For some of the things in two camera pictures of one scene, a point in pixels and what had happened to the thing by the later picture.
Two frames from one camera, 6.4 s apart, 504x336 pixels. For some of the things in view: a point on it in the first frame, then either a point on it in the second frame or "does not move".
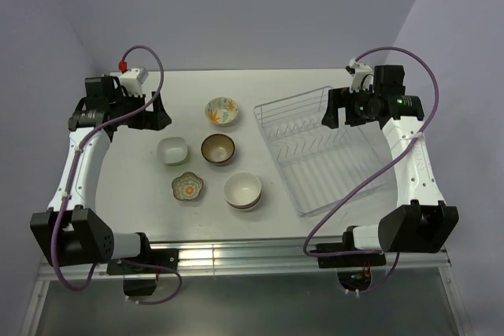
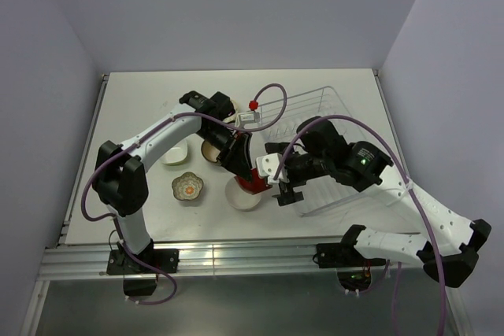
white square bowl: [172, 150] does not move
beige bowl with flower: [242, 189] does not move
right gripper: [341, 97] to [287, 192]
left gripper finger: [161, 117] to [239, 159]
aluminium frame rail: [269, 260] does not move
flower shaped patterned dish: [187, 186] does not move
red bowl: [245, 208] to [255, 185]
